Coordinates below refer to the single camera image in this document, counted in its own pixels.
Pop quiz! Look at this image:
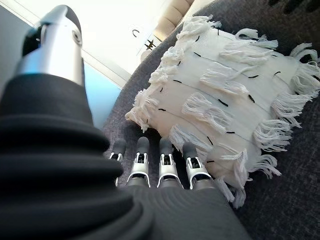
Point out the white fringed cushion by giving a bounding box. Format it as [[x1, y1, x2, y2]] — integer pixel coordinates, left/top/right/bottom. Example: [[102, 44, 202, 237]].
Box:
[[124, 14, 320, 210]]

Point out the beige sofa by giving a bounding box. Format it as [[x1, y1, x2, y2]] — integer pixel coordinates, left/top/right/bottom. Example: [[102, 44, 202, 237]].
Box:
[[152, 0, 196, 42]]

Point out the grey fabric armchair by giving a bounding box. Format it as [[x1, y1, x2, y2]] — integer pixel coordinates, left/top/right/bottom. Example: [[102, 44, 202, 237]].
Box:
[[101, 0, 320, 240]]

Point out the small dark cross shaped fixture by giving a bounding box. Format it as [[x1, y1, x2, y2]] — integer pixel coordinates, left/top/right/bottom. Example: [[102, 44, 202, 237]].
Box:
[[144, 39, 157, 51]]

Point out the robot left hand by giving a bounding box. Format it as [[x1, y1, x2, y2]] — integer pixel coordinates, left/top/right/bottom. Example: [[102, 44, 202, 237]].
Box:
[[0, 4, 251, 240]]

